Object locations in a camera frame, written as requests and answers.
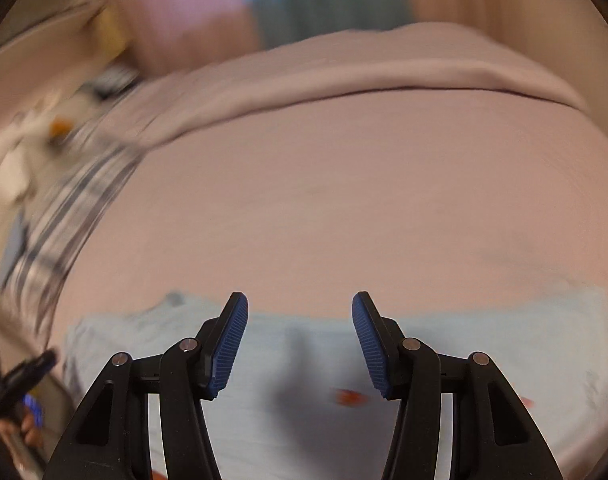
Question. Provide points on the lilac quilt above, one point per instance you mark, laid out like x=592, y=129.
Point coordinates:
x=359, y=70

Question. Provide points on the curved beige headboard shelf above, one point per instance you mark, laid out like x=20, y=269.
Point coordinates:
x=39, y=30

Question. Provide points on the white goose plush toy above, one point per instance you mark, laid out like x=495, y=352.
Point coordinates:
x=29, y=145

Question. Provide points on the bed with pink sheet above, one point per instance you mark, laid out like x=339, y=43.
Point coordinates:
x=334, y=210

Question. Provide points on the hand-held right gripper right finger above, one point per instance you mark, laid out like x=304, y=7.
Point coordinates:
x=371, y=345

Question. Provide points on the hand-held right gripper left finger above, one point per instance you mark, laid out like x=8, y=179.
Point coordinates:
x=229, y=345

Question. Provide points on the pink sheer curtain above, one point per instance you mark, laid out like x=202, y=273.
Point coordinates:
x=184, y=5

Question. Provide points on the large blue plaid pillow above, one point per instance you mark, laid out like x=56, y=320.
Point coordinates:
x=69, y=210

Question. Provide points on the light blue strawberry print pants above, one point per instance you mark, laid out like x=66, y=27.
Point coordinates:
x=284, y=345

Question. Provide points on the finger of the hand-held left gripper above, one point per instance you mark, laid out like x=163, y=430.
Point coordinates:
x=26, y=372

